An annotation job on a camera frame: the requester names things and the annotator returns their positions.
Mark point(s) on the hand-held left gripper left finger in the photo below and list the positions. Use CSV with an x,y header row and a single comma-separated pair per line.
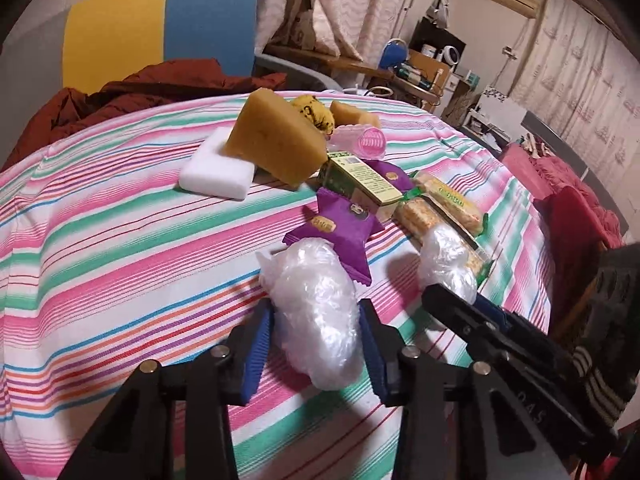
x,y
256,355

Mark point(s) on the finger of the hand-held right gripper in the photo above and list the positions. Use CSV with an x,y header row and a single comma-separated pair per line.
x,y
520,327
455,312

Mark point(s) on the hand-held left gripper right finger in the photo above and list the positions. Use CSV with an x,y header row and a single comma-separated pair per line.
x,y
376,365

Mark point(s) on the clear plastic bag bundle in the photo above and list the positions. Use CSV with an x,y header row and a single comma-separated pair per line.
x,y
442,260
310,310

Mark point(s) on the white foam sponge block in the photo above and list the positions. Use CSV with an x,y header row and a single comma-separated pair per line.
x,y
215,170

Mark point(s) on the black striped cloth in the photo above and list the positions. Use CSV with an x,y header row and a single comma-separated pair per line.
x,y
600,385

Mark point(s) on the clear rice cracker packet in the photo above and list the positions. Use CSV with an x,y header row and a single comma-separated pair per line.
x,y
420,217
450,200

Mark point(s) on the red blanket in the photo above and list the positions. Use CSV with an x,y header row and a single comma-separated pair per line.
x,y
565,200

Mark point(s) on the purple snack packet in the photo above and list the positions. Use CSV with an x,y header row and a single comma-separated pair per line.
x,y
395,175
340,230

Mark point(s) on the green cardboard box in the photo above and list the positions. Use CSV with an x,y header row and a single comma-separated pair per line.
x,y
360,177

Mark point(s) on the grey board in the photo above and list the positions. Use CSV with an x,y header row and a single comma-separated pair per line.
x,y
555,132

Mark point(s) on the large yellow sponge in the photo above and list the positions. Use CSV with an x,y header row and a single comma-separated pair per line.
x,y
275,135

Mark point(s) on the small yellow sponge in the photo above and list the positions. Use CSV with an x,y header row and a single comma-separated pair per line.
x,y
350,112

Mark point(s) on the yellow ball with black marks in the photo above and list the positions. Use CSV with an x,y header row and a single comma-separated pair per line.
x,y
310,110

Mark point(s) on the blue round object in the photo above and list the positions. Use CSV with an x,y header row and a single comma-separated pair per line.
x,y
392,55

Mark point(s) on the black box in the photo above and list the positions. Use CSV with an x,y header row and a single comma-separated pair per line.
x,y
440,37

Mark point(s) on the wooden desk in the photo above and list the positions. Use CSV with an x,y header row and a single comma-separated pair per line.
x,y
325,60

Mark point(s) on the dark red jacket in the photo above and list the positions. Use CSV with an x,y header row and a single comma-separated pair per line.
x,y
125,95

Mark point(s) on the grey yellow blue chair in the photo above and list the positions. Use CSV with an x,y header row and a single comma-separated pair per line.
x,y
200,25

